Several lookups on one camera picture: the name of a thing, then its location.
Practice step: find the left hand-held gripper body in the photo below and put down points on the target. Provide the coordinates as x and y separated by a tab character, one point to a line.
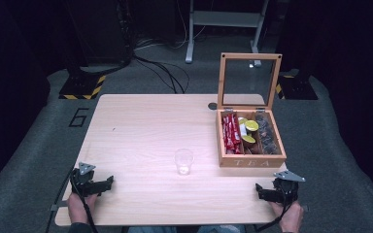
84	184

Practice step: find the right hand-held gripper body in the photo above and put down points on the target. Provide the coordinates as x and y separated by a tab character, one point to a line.
284	189

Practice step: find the person's left hand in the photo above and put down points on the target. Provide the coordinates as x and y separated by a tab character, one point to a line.
77	207

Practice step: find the person's right hand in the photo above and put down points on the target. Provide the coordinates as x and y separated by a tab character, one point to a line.
289	216

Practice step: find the wooden box with glass lid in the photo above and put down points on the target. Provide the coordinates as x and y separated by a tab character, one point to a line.
251	160

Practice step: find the yellow-lidded capsule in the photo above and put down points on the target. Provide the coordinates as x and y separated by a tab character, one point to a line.
248	139
252	125
242	121

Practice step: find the dark brown packets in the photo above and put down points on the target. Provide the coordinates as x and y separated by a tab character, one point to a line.
268	134

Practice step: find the row of red stick packets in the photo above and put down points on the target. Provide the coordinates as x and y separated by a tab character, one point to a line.
231	134

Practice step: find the person's legs in jeans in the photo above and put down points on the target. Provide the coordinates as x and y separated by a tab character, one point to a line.
149	229

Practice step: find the clear plastic cup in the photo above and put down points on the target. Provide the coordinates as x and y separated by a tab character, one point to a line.
184	161

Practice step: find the black stand base striped tape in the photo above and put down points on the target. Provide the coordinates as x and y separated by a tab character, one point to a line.
81	87
296	89

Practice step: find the dark cabinet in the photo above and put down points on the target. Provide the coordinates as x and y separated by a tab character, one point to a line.
97	32

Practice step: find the white metal stand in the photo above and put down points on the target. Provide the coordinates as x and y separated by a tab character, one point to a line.
223	18

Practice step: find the metal table edge bracket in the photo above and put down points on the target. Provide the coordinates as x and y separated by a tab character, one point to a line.
58	206

